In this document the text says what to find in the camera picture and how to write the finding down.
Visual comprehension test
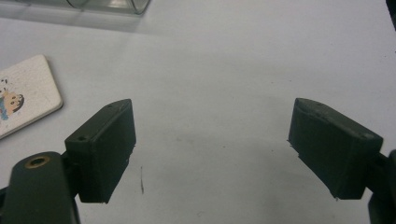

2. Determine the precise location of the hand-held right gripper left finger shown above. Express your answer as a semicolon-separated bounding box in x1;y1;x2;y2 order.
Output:
64;98;137;204

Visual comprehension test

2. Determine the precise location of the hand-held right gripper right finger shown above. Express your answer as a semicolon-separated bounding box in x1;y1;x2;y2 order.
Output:
288;97;384;201

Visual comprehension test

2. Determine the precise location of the white cartoon print coaster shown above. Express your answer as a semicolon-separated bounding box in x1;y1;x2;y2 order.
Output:
0;54;64;140

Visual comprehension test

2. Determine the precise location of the clear plastic container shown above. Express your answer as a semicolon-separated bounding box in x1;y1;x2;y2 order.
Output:
0;0;152;16

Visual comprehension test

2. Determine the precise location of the dark object at edge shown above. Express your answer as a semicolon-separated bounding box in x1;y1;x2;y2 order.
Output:
385;0;396;32

